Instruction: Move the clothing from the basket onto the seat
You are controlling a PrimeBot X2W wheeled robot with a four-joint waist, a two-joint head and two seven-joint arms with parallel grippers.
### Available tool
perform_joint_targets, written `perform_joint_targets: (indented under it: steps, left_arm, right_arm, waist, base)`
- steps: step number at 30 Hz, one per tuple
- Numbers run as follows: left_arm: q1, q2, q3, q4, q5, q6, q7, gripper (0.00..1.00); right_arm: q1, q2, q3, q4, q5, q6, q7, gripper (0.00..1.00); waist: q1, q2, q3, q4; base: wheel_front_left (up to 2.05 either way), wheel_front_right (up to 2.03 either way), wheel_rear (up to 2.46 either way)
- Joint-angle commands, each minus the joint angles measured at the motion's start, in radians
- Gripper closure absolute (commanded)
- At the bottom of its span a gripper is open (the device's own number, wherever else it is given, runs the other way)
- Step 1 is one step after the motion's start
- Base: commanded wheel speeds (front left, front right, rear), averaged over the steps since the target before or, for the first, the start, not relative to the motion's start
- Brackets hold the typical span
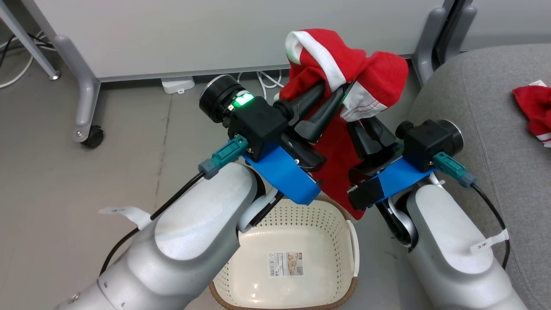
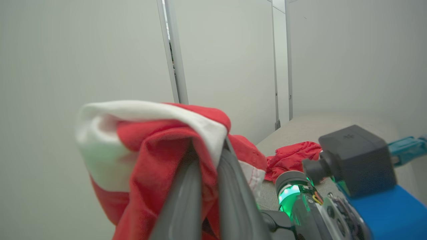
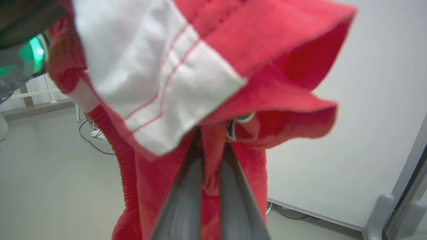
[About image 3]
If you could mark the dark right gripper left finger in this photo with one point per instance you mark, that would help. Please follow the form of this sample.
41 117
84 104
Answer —
183 200

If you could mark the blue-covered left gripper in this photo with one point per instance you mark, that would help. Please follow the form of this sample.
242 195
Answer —
20 30

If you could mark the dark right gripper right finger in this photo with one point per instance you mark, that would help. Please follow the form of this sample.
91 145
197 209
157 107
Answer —
238 203

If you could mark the red and white garment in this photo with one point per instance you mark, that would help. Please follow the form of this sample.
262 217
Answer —
283 33

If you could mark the white power strip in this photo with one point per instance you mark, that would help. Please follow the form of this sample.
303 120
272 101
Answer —
97 134

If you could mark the grey partition foot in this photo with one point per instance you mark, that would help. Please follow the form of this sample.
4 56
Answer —
380 216
412 223

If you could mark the large white partition panel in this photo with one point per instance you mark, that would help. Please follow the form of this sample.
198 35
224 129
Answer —
367 133

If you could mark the white metal frame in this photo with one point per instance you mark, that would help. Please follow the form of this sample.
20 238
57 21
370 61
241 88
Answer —
36 95

